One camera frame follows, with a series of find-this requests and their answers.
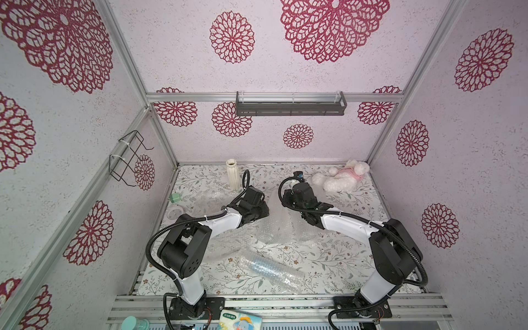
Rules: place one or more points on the tissue pack with cartoon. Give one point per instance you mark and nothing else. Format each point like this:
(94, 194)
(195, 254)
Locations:
(234, 320)

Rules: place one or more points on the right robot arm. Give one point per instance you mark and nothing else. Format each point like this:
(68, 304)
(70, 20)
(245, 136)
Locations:
(397, 259)

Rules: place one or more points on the black wire wall rack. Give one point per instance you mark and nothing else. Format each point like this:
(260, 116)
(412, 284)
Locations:
(132, 166)

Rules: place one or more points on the green cube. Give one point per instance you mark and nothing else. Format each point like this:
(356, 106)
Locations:
(175, 198)

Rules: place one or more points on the lilac tape roll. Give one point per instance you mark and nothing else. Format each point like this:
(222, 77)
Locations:
(174, 212)

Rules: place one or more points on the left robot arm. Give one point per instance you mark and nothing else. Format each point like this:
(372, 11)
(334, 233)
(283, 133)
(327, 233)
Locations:
(182, 251)

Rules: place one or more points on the bubble wrapped item front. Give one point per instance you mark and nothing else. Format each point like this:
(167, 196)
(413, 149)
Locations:
(276, 273)

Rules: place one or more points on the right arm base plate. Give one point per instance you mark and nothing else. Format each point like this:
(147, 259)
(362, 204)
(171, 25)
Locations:
(359, 307)

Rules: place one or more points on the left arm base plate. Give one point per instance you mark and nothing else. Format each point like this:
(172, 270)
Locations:
(205, 309)

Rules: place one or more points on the teal bottle cap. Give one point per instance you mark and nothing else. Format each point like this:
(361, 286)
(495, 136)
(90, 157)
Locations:
(133, 323)

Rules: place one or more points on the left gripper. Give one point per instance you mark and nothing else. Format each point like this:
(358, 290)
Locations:
(265, 210)

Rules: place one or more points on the black wall shelf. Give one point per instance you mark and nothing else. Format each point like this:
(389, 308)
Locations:
(336, 107)

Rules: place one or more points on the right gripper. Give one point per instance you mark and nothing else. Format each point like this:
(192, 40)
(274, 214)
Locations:
(295, 202)

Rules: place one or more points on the cream ribbed ceramic vase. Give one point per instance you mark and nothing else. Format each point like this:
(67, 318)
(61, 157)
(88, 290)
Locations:
(234, 178)

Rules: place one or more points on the white pink plush toy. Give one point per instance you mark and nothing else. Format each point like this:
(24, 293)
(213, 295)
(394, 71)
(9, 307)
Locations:
(345, 179)

